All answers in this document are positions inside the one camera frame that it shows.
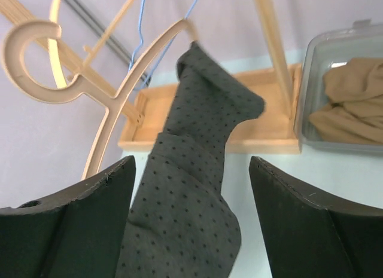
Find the tan cloth garment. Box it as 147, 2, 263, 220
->
309, 57, 382, 145

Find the light wooden hanger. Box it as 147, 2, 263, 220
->
48, 0, 134, 88

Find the clear plastic bin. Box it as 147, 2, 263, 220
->
294, 20, 382, 155

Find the blue wire hanger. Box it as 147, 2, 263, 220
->
128, 0, 198, 91

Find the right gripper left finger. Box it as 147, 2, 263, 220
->
1, 156, 136, 277

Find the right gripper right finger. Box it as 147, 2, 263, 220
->
249, 157, 382, 277

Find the dark grey dotted skirt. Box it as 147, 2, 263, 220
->
115, 42, 265, 278

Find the wooden clothes rack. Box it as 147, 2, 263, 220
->
1, 0, 302, 153

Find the left aluminium frame post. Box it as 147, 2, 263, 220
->
52, 0, 150, 81

